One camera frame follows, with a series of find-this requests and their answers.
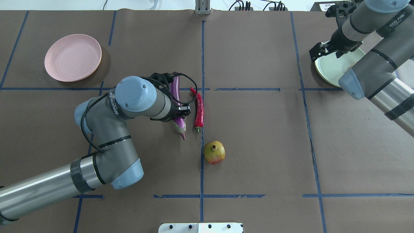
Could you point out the red yellow pomegranate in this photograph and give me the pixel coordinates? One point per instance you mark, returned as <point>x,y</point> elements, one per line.
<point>214,152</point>

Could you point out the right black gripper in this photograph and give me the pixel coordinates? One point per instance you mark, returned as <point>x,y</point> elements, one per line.
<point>336,41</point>

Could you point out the green plate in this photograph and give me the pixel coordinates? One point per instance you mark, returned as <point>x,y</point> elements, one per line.
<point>331,69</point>

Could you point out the white camera post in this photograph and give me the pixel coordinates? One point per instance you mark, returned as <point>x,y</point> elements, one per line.
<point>215,227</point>

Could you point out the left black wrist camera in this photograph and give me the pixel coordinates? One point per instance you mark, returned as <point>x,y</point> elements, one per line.
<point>161,81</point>

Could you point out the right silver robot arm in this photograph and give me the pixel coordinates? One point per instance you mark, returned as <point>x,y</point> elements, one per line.
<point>373,75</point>

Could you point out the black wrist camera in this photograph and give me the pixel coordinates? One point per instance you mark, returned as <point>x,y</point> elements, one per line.
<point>161,81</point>
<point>341,9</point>

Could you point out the red chili pepper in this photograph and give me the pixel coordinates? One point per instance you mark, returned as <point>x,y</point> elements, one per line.
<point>199,117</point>

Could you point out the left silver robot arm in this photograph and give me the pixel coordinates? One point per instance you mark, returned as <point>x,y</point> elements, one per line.
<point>102,121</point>

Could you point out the pink plate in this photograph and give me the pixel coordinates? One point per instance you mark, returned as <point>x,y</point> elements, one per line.
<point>73,58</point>

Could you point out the aluminium frame post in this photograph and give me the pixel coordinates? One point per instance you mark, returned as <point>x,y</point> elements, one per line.
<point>202,7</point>

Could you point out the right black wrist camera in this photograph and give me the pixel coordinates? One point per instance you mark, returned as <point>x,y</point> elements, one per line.
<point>341,9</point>

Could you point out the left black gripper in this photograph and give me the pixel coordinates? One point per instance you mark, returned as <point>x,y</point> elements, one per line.
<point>175,111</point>

